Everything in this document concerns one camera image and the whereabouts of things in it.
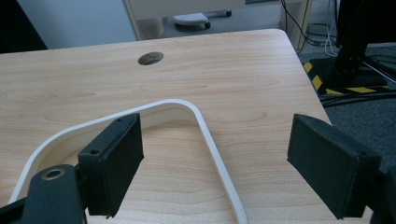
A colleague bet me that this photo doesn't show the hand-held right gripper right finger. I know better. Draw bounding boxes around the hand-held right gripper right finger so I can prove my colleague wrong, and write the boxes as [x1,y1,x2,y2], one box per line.
[287,113,382,220]

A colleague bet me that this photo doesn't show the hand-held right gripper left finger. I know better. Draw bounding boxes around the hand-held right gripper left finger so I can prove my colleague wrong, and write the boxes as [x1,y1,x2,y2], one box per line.
[78,112,145,218]

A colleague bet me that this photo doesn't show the white bin rim ring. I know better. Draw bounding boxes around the white bin rim ring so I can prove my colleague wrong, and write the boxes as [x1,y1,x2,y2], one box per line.
[7,98,250,224]

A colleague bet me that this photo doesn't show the black stand with striped base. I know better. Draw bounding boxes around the black stand with striped base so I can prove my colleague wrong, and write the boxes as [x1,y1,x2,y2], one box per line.
[303,0,396,96]

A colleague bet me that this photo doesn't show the white chair base with casters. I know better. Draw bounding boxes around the white chair base with casters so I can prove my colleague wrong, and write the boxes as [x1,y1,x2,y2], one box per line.
[172,9,233,31]

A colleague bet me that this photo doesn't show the black curtain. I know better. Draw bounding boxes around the black curtain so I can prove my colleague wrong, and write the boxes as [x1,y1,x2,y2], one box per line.
[0,0,49,54]

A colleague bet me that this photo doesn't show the black floor cables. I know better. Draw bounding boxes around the black floor cables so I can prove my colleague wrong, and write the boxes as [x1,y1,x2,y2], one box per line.
[320,91,396,109]

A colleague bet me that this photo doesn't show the white cable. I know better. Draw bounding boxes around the white cable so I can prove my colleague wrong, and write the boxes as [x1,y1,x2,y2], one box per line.
[323,23,340,58]

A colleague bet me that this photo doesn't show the black hanging cables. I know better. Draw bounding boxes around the black hanging cables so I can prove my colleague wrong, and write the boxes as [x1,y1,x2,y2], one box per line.
[279,0,340,48]

